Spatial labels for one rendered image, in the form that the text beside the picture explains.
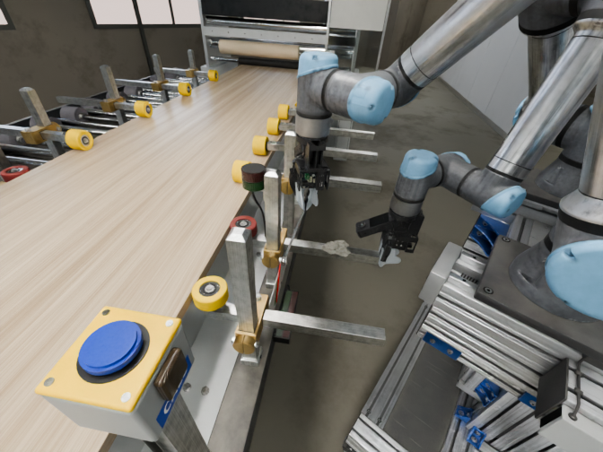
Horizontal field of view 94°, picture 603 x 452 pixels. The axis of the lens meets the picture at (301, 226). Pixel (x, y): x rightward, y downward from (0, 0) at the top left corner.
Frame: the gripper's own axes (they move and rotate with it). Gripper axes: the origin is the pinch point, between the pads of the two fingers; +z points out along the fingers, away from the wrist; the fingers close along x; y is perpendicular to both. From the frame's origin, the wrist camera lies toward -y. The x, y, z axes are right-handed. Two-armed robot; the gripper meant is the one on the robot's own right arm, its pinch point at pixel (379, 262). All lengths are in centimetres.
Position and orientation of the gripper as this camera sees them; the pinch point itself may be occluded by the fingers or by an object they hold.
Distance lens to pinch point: 89.8
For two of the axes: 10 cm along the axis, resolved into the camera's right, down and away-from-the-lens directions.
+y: 9.9, 1.3, -0.9
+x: 1.5, -6.1, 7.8
